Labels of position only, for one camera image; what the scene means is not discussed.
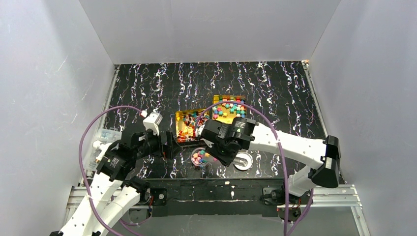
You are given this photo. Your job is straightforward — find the white round jar lid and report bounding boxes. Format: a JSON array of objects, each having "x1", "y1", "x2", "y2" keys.
[{"x1": 232, "y1": 152, "x2": 253, "y2": 171}]

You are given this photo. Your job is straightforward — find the clear plastic jar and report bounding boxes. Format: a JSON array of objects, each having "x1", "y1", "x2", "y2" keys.
[{"x1": 190, "y1": 147, "x2": 209, "y2": 169}]

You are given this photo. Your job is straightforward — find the star candies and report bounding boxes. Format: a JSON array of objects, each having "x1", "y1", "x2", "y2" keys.
[{"x1": 191, "y1": 149, "x2": 210, "y2": 167}]

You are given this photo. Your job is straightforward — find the tin tray of lollipops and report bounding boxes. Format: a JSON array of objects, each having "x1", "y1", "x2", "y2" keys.
[{"x1": 175, "y1": 109, "x2": 210, "y2": 147}]

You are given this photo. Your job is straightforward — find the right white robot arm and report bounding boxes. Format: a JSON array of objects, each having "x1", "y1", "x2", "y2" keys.
[{"x1": 196, "y1": 117, "x2": 341, "y2": 197}]

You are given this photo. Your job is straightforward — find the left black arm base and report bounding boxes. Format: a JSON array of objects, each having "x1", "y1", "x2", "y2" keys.
[{"x1": 144, "y1": 188, "x2": 168, "y2": 206}]

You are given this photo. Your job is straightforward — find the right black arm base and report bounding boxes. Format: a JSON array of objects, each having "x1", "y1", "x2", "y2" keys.
[{"x1": 260, "y1": 186, "x2": 303, "y2": 223}]

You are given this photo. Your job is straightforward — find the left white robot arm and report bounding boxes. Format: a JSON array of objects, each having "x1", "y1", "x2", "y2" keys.
[{"x1": 51, "y1": 129, "x2": 182, "y2": 236}]

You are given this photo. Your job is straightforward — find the clear plastic box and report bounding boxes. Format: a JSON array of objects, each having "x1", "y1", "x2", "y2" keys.
[{"x1": 83, "y1": 128, "x2": 121, "y2": 171}]

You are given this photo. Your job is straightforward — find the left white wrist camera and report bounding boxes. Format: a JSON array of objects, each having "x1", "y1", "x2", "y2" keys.
[{"x1": 143, "y1": 112, "x2": 163, "y2": 136}]

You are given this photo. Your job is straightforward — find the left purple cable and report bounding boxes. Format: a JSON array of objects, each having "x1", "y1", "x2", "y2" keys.
[{"x1": 78, "y1": 105, "x2": 154, "y2": 236}]

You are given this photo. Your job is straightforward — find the purple cable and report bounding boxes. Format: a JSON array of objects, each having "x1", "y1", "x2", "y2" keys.
[
  {"x1": 78, "y1": 105, "x2": 154, "y2": 236},
  {"x1": 195, "y1": 101, "x2": 315, "y2": 236}
]

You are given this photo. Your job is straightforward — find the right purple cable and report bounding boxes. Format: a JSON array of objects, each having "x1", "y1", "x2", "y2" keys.
[{"x1": 195, "y1": 101, "x2": 315, "y2": 236}]

